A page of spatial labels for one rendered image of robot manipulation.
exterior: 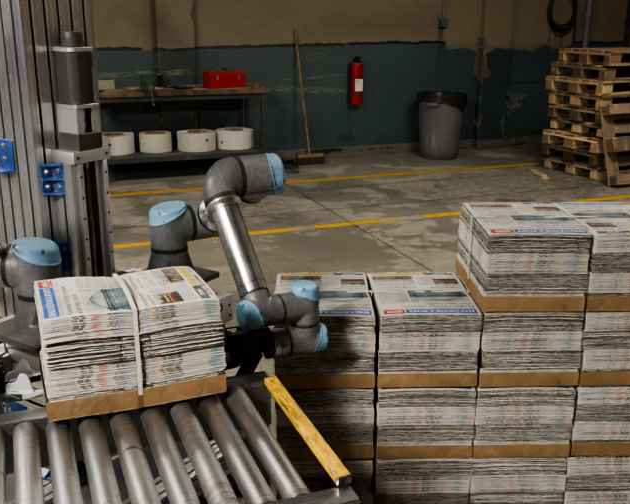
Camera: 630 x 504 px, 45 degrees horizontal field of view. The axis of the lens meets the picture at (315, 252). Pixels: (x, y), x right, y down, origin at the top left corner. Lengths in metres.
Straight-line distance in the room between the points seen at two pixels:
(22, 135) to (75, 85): 0.20
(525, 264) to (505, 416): 0.46
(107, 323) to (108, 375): 0.12
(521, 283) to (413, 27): 7.55
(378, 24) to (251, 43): 1.56
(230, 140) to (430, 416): 6.15
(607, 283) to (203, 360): 1.14
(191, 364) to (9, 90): 0.99
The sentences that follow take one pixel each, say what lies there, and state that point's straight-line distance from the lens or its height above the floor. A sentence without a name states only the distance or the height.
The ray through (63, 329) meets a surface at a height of 1.01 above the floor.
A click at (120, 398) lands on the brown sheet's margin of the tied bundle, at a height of 0.84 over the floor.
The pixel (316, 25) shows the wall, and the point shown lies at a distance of 9.03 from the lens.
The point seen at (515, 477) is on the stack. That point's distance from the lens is 2.44.
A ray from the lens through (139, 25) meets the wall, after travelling 8.51.
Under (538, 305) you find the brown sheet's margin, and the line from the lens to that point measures 2.21.
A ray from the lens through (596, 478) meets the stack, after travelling 2.53.
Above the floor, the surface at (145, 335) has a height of 0.97.
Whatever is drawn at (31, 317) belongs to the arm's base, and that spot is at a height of 0.86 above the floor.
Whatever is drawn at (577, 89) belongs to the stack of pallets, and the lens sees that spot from 8.53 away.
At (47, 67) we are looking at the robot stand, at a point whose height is 1.48.
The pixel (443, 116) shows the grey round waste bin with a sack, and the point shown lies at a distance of 9.08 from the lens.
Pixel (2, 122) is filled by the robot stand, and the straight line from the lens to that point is 2.34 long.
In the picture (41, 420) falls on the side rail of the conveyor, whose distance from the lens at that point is 1.75.
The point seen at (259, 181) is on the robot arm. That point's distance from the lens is 2.07.
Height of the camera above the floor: 1.62
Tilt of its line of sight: 17 degrees down
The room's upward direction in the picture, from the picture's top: straight up
